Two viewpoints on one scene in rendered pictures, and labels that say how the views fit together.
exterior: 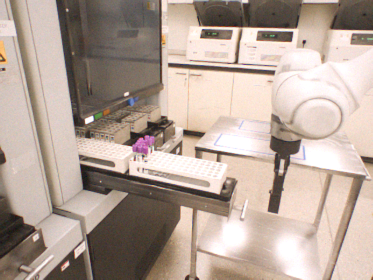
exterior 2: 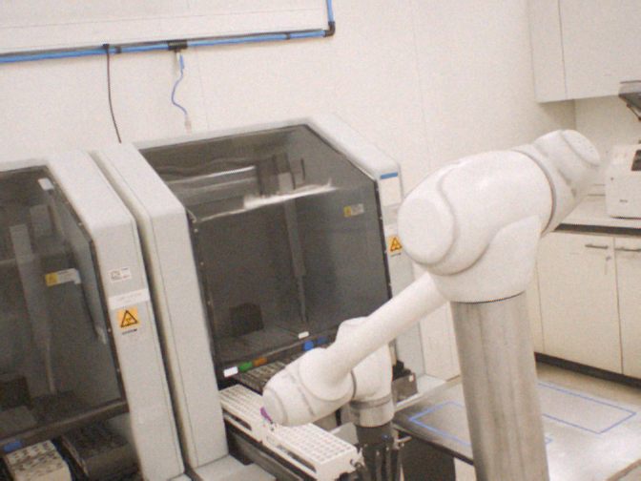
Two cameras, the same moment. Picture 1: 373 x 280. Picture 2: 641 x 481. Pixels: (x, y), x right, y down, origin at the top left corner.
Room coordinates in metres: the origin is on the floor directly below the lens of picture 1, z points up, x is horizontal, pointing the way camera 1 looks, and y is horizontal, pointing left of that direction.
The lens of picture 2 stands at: (-0.43, -1.08, 1.62)
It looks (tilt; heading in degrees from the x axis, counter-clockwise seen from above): 11 degrees down; 39
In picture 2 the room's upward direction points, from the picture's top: 8 degrees counter-clockwise
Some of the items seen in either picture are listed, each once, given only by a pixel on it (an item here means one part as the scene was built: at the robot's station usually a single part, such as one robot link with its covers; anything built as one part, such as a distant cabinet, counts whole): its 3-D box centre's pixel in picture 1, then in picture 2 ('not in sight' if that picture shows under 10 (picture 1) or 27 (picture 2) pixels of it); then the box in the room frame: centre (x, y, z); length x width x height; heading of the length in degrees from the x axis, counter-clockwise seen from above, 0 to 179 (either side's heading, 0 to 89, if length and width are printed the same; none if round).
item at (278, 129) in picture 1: (288, 126); (370, 407); (0.66, -0.26, 1.03); 0.09 x 0.09 x 0.06
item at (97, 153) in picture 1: (94, 154); (248, 412); (0.86, 0.32, 0.83); 0.30 x 0.10 x 0.06; 71
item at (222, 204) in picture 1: (140, 177); (282, 450); (0.80, 0.15, 0.78); 0.73 x 0.14 x 0.09; 71
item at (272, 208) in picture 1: (274, 202); not in sight; (0.65, -0.26, 0.80); 0.03 x 0.01 x 0.07; 71
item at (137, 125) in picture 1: (139, 124); not in sight; (1.14, 0.21, 0.85); 0.12 x 0.02 x 0.06; 160
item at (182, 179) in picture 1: (177, 171); (307, 448); (0.75, 0.02, 0.83); 0.30 x 0.10 x 0.06; 71
